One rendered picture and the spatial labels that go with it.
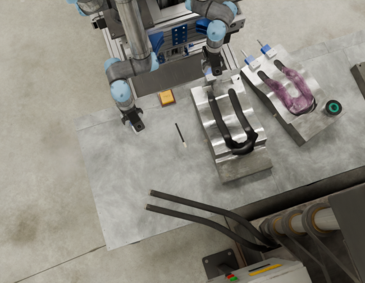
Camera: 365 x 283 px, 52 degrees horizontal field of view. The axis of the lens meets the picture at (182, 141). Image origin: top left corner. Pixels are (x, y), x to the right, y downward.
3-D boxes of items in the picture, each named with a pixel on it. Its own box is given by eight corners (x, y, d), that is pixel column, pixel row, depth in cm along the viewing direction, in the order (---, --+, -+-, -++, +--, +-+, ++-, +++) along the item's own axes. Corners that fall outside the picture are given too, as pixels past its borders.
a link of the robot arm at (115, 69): (129, 60, 161) (137, 82, 158) (104, 68, 160) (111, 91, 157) (126, 51, 153) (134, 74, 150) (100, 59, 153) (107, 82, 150)
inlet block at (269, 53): (252, 44, 202) (254, 39, 197) (260, 39, 203) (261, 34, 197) (268, 62, 199) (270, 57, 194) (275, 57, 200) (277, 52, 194)
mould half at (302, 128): (239, 73, 201) (242, 64, 190) (277, 48, 204) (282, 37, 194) (299, 147, 190) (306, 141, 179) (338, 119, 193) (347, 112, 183)
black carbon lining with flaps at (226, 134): (205, 97, 190) (206, 90, 181) (235, 88, 191) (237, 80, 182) (228, 160, 181) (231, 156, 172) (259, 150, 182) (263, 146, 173)
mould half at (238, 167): (190, 95, 198) (190, 85, 185) (236, 81, 199) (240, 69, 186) (222, 185, 185) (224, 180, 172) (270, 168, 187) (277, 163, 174)
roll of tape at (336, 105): (340, 117, 182) (343, 114, 179) (324, 118, 182) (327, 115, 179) (337, 101, 184) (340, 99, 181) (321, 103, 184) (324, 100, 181)
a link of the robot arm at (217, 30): (229, 22, 154) (221, 38, 152) (227, 36, 165) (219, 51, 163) (213, 14, 155) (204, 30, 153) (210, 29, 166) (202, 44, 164)
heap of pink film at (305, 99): (260, 82, 193) (263, 75, 185) (286, 63, 195) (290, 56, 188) (292, 121, 187) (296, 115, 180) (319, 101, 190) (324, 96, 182)
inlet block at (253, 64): (236, 55, 200) (238, 50, 195) (243, 50, 201) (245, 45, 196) (251, 73, 197) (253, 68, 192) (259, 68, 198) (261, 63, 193)
